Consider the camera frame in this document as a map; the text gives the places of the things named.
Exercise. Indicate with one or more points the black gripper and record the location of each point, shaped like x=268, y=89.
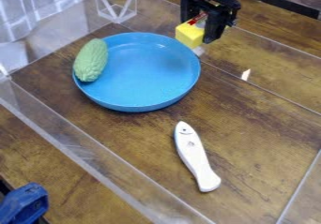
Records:
x=219, y=16

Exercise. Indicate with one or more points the yellow toy brick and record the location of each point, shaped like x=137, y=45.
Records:
x=189, y=31

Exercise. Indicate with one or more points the blue round tray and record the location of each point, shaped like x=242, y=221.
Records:
x=149, y=73

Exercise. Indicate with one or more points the black bar in background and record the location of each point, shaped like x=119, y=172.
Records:
x=279, y=1

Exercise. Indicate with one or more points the green bumpy toy gourd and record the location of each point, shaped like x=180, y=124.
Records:
x=91, y=60

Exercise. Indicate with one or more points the white checked curtain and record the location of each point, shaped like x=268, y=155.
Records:
x=21, y=14

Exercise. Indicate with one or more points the blue clamp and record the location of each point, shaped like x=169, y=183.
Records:
x=24, y=204

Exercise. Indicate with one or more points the clear acrylic enclosure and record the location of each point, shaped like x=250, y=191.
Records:
x=108, y=164

